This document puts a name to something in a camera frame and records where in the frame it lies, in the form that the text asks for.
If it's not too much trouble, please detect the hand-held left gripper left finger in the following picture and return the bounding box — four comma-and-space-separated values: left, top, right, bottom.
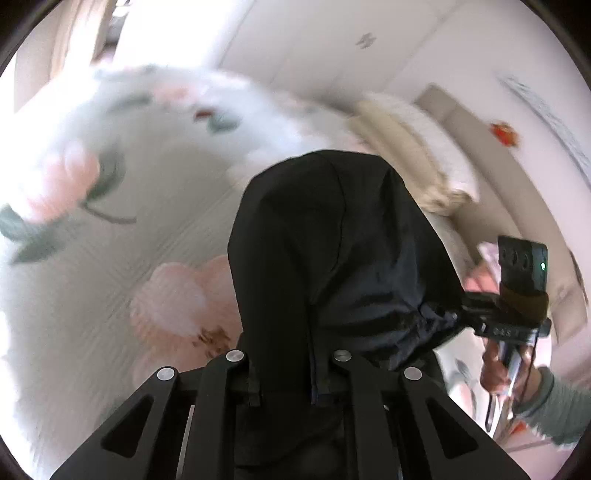
50, 350, 260, 480

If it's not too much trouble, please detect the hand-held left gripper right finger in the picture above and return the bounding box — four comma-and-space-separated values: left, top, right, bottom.
310, 349, 532, 480

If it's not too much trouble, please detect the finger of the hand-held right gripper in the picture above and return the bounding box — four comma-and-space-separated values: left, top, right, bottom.
461, 291, 500, 326

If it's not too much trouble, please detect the black garment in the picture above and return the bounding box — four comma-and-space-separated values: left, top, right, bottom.
227, 150, 465, 480

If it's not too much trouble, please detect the person's right forearm grey sleeve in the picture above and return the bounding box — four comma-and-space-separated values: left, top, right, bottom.
513, 367, 591, 448

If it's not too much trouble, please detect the person's right hand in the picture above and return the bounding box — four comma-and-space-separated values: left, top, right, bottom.
480, 342, 533, 398

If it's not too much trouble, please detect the beige headboard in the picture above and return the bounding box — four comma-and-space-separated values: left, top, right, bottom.
413, 83, 583, 342

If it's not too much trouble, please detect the beige pillow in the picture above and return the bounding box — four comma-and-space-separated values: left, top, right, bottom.
348, 99, 478, 215

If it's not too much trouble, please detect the white floral bed cover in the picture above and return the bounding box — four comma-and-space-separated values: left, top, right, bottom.
0, 65, 509, 480

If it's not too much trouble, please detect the beige curtain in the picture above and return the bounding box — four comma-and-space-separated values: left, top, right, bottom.
11, 0, 118, 114

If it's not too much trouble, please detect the red wall ornament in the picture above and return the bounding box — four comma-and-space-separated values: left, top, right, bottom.
490, 120, 519, 148

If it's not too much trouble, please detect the white wall poster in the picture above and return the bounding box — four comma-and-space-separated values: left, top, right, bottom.
498, 75, 591, 178

